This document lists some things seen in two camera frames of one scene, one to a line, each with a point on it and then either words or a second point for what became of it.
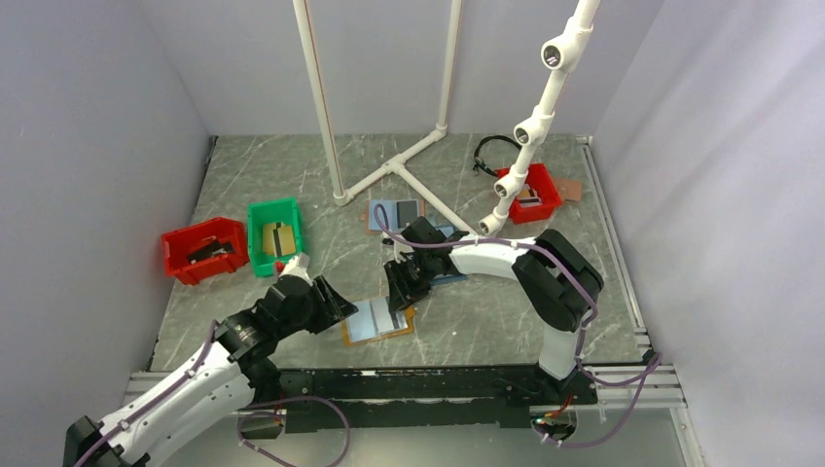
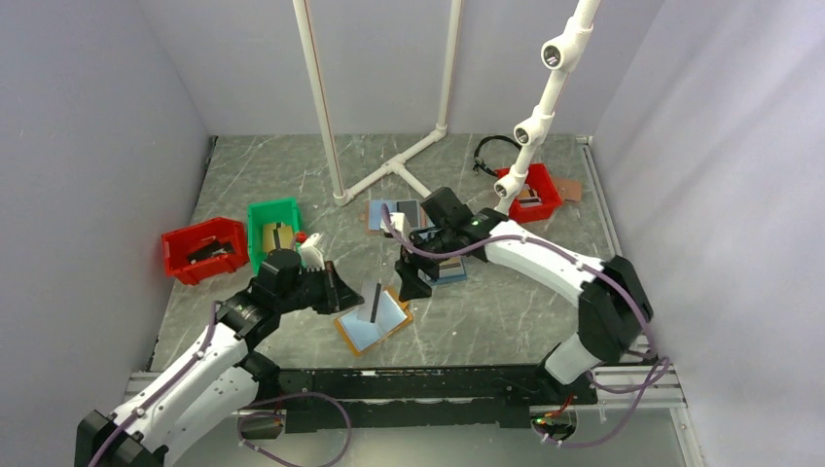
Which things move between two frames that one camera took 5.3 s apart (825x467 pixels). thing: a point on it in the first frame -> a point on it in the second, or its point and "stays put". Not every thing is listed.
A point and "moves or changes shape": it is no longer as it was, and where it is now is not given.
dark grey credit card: (211, 249) stays put
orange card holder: (376, 321) moves or changes shape
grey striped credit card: (528, 197) stays put
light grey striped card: (385, 320) -> (371, 309)
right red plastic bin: (543, 186) stays put
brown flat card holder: (568, 190) stays put
